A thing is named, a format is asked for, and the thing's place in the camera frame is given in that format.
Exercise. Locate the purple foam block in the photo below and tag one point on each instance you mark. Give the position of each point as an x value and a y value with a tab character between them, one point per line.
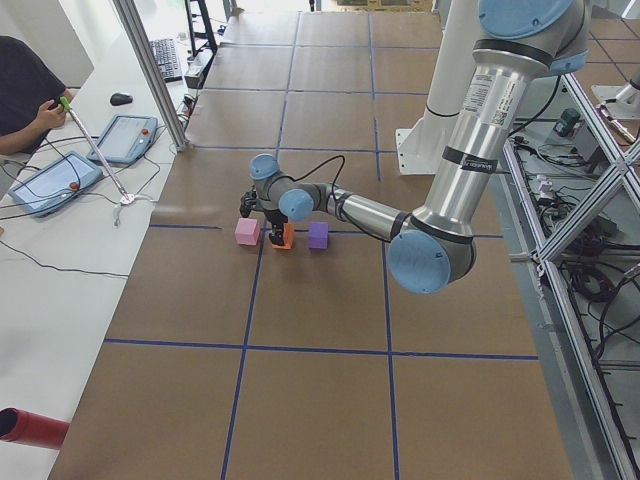
318	235

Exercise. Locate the brown paper table cover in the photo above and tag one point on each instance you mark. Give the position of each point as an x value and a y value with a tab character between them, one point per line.
231	362

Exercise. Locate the black keyboard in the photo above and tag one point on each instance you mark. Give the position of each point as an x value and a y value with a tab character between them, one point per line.
167	59

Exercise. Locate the pink foam block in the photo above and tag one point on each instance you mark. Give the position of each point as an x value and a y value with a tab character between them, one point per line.
247	231

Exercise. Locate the person in black shirt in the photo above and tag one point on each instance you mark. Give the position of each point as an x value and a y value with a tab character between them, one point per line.
30	98

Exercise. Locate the black computer mouse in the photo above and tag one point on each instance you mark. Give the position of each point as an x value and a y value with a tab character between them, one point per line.
120	99

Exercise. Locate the teach pendant tablet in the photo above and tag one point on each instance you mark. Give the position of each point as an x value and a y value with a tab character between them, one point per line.
126	138
57	184

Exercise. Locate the far teach pendant tablet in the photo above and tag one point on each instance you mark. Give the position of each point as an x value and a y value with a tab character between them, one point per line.
126	138

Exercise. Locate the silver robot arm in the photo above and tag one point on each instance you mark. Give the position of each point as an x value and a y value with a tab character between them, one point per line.
491	52

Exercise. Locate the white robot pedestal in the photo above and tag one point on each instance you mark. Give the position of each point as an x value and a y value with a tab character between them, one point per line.
419	149

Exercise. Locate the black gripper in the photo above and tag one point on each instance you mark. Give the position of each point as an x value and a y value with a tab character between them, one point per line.
275	218

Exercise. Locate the long reacher stick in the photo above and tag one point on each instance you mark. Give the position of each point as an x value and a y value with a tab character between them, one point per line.
126	197

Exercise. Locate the near teach pendant tablet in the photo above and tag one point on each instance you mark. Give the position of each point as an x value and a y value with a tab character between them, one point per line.
57	184

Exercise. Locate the aluminium frame post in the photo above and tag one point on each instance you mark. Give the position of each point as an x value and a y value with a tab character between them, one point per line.
134	28

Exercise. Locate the orange foam block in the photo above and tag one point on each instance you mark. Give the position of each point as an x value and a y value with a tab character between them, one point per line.
289	232

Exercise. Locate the red cylinder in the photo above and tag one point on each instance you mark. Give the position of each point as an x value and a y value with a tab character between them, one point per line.
27	428

